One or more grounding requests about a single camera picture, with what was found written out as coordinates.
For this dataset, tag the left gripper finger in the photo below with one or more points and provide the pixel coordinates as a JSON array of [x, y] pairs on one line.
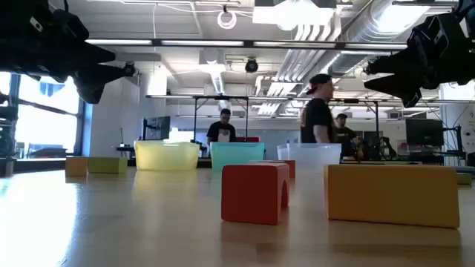
[[98, 53], [94, 79]]

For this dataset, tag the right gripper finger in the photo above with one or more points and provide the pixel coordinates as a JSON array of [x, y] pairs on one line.
[[401, 65], [406, 87]]

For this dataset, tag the green rectangular block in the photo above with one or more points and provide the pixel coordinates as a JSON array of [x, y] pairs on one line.
[[464, 179], [107, 165]]

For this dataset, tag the small orange cube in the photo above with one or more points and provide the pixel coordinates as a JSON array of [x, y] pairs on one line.
[[76, 167]]

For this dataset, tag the orange rectangular block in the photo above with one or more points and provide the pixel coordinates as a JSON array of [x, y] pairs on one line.
[[389, 194]]

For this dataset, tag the small red cube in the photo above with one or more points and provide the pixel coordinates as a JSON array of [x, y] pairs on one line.
[[292, 168]]

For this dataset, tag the red arch block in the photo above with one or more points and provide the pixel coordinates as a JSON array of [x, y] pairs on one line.
[[248, 196]]

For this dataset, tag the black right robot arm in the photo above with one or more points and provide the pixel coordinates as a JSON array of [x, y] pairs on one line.
[[469, 7]]

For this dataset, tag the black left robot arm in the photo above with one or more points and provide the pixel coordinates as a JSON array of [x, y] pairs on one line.
[[11, 33]]

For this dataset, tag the white ceiling light tube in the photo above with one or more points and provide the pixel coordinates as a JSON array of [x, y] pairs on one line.
[[202, 43], [295, 44], [375, 46], [118, 42]]

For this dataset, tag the black ceiling spotlight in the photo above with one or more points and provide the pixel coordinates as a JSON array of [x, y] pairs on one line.
[[251, 66], [129, 70]]

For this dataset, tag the black computer monitor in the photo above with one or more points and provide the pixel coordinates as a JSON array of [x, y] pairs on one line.
[[423, 131], [157, 128]]

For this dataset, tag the bright window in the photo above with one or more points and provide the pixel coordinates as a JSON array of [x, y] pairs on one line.
[[44, 126]]

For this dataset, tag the person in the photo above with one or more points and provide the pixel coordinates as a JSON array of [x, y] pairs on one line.
[[221, 133], [345, 135], [315, 118]]

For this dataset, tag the yellow plastic bin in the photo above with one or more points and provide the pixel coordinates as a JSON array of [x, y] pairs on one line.
[[167, 155]]

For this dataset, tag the clear plastic bin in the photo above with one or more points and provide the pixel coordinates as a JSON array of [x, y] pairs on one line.
[[311, 154]]

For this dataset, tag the white ceiling light panel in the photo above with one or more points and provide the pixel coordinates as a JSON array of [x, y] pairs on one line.
[[293, 15]]

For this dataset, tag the teal plastic bin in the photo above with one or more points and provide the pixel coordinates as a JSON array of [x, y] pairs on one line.
[[237, 154]]

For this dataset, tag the red plastic bin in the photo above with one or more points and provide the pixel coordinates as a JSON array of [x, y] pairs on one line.
[[248, 139]]

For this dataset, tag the silver ventilation duct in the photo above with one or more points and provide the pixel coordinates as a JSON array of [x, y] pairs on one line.
[[371, 33]]

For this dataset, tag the black metal gantry frame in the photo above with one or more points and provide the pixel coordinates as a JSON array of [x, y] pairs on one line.
[[377, 122], [195, 118]]

